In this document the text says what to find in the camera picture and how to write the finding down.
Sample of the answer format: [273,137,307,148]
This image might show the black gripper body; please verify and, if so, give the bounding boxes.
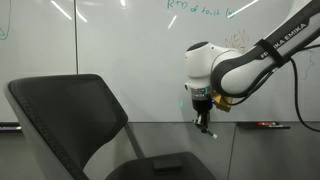
[191,97,215,117]

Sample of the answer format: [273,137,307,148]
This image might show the green whiteboard marker white cap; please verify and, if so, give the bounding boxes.
[204,128,219,140]

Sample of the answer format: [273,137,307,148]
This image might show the black chair seat cushion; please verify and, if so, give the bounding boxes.
[104,151,218,180]

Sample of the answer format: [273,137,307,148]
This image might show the black whiteboard eraser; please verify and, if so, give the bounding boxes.
[152,158,184,173]

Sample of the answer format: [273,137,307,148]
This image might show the red whiteboard marker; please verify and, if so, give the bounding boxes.
[256,121,281,127]

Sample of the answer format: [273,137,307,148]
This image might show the large whiteboard panel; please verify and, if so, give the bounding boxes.
[75,0,320,123]

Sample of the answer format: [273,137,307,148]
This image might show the whiteboard panel with green scribble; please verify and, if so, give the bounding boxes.
[0,0,78,123]

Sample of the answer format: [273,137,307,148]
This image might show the short black marker tray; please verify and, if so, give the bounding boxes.
[0,122,22,132]

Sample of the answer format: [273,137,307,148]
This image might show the black office chair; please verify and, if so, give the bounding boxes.
[2,73,146,180]

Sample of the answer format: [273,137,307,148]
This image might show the yellowish wrist camera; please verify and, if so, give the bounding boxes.
[211,92,235,113]

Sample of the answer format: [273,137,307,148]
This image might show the black velcro strap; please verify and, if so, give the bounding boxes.
[254,38,288,68]

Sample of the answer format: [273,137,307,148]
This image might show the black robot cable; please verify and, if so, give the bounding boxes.
[222,42,320,133]

